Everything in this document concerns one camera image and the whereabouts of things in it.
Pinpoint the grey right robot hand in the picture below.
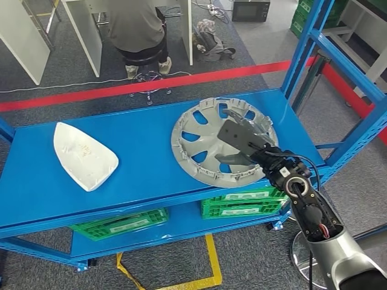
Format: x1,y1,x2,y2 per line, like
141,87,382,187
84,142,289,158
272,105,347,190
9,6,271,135
215,109,274,167

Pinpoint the grey plastic wheel hubcap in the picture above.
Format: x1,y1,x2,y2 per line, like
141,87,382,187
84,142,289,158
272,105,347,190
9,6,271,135
171,97,280,189

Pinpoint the blue metal shelf rack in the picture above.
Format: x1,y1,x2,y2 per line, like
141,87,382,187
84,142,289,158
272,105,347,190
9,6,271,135
0,0,387,274

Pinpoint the white plastic cover part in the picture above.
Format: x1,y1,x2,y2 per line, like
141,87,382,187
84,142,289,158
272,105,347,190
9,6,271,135
54,121,119,193

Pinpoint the grey bag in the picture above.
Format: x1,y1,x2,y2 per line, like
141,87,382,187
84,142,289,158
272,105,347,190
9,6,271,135
192,18,237,63

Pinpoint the black microwave oven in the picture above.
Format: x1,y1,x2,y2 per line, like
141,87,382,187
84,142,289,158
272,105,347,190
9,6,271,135
231,0,271,23

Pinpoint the black round stool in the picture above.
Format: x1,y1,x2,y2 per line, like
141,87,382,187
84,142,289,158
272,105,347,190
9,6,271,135
122,48,172,106

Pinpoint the red barrier belt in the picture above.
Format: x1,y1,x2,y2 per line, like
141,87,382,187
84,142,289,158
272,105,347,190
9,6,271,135
320,62,387,147
0,56,317,114

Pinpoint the green crate stack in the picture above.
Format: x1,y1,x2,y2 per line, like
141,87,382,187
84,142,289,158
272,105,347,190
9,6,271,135
289,0,348,40

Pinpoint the person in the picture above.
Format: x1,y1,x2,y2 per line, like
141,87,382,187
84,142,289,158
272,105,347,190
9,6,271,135
107,0,173,80

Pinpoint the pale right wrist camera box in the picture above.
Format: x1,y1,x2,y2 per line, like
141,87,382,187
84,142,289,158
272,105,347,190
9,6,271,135
217,119,268,157

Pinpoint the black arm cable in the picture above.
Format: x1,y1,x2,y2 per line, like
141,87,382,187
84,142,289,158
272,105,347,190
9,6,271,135
308,250,314,290

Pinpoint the white table frame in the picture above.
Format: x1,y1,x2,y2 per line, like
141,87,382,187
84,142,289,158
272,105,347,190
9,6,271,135
322,0,387,99

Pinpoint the white floor cable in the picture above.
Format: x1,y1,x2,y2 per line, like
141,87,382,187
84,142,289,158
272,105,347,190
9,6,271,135
0,71,192,95

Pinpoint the metal chair frame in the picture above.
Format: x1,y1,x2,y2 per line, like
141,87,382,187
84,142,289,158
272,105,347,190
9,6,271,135
21,0,61,51

